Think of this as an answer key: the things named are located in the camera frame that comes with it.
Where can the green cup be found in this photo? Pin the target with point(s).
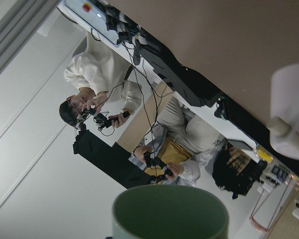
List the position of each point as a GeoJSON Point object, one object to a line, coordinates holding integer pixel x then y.
{"type": "Point", "coordinates": [169, 212]}

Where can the pink cup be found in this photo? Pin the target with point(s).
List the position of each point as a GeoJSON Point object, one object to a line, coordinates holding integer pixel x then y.
{"type": "Point", "coordinates": [285, 83]}

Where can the seated person beige trousers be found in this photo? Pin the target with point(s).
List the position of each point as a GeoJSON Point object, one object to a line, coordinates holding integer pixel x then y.
{"type": "Point", "coordinates": [184, 145]}

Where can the person in white shirt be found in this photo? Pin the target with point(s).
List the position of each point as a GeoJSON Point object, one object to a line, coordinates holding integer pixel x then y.
{"type": "Point", "coordinates": [101, 76]}

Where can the black backpack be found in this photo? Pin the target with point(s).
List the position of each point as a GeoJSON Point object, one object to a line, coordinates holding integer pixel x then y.
{"type": "Point", "coordinates": [235, 171]}

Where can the blue teach pendant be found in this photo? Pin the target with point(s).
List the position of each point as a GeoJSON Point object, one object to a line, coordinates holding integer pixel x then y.
{"type": "Point", "coordinates": [93, 14]}

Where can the copper wire basket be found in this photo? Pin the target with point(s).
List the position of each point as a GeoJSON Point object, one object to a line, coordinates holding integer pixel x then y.
{"type": "Point", "coordinates": [270, 201]}

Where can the aluminium frame post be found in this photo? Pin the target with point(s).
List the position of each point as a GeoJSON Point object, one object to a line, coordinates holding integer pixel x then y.
{"type": "Point", "coordinates": [19, 24]}

